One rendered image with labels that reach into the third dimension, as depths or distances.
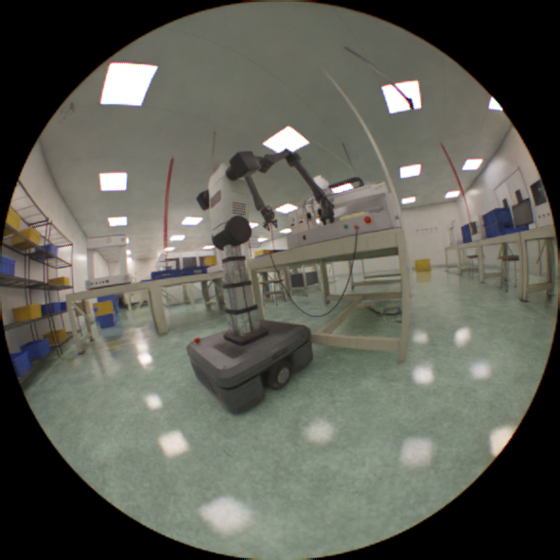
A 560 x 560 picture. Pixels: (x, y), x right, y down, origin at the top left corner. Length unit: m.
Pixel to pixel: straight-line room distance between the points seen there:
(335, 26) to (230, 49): 1.03
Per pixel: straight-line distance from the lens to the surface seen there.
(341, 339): 1.10
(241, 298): 0.89
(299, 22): 2.25
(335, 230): 1.03
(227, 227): 0.86
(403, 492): 0.65
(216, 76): 2.36
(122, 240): 2.60
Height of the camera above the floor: 0.60
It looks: 3 degrees down
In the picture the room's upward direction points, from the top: 8 degrees counter-clockwise
